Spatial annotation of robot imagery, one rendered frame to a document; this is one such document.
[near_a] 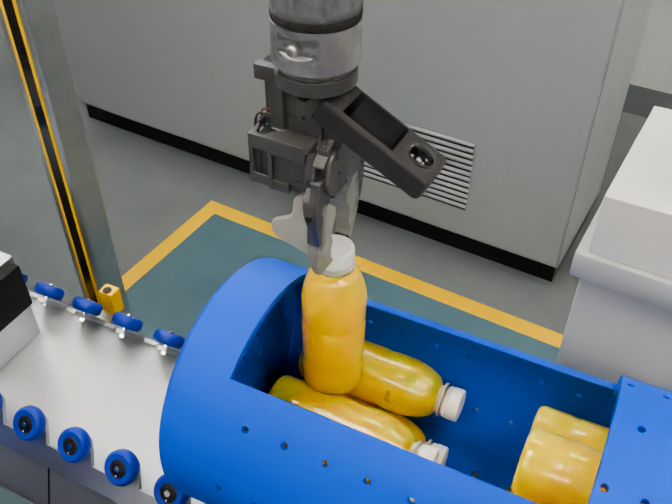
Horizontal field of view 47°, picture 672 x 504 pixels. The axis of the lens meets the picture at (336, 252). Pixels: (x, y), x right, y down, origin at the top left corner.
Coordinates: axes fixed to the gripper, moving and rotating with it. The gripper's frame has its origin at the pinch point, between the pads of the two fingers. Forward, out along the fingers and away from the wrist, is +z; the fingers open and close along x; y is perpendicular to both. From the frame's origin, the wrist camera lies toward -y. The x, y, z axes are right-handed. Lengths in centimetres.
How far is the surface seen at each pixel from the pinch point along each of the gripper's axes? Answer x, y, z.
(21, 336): 3, 50, 34
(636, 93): -274, -12, 115
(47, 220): -102, 169, 129
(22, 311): 2, 48, 28
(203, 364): 13.1, 8.0, 7.6
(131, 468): 15.0, 20.1, 31.2
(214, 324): 9.5, 8.8, 5.7
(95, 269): -26, 63, 49
